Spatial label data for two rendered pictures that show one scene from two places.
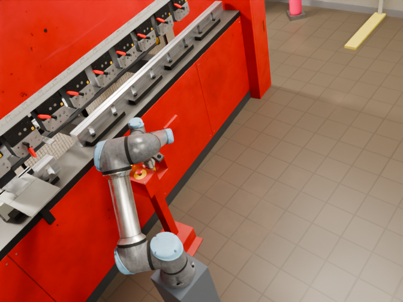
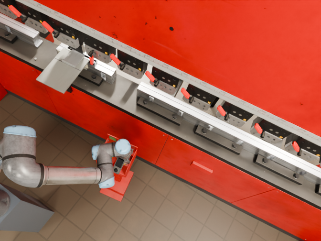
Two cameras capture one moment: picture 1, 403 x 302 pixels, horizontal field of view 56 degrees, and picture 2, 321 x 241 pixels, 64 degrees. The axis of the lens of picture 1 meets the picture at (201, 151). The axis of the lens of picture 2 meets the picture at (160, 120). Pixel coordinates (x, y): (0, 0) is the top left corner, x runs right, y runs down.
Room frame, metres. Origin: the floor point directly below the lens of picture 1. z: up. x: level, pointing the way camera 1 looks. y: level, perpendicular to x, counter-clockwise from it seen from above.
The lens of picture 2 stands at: (1.47, -0.12, 2.30)
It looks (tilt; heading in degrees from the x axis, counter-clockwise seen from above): 64 degrees down; 56
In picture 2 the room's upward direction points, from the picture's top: 18 degrees clockwise
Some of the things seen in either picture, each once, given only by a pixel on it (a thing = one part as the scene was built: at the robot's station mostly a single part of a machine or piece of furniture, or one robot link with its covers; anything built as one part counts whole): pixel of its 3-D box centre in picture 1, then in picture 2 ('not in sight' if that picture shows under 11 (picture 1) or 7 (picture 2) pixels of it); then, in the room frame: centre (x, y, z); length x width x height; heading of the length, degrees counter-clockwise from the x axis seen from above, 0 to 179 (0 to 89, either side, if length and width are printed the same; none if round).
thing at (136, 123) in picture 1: (137, 129); (122, 147); (1.57, 0.29, 1.03); 0.09 x 0.08 x 0.11; 174
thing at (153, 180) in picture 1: (145, 171); (116, 156); (1.54, 0.33, 0.75); 0.20 x 0.16 x 0.18; 141
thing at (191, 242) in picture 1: (179, 240); (116, 182); (1.52, 0.31, 0.06); 0.25 x 0.20 x 0.12; 51
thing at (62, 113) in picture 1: (49, 111); (133, 60); (1.72, 0.71, 1.18); 0.15 x 0.09 x 0.17; 138
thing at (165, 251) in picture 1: (167, 251); not in sight; (0.86, 0.24, 0.94); 0.13 x 0.12 x 0.14; 84
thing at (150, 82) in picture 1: (146, 88); (218, 139); (2.15, 0.24, 0.89); 0.30 x 0.05 x 0.03; 138
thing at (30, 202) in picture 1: (29, 194); (63, 70); (1.35, 0.85, 1.00); 0.26 x 0.18 x 0.01; 48
